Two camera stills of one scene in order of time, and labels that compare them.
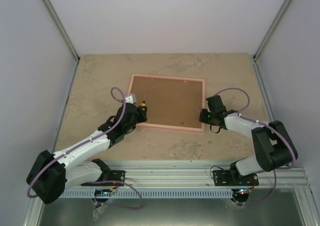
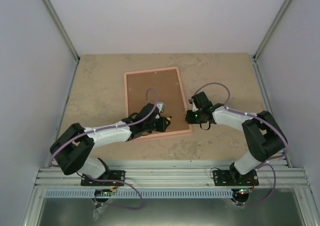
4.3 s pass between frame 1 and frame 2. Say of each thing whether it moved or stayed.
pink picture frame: moved
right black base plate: stayed
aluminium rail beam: stayed
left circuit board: stayed
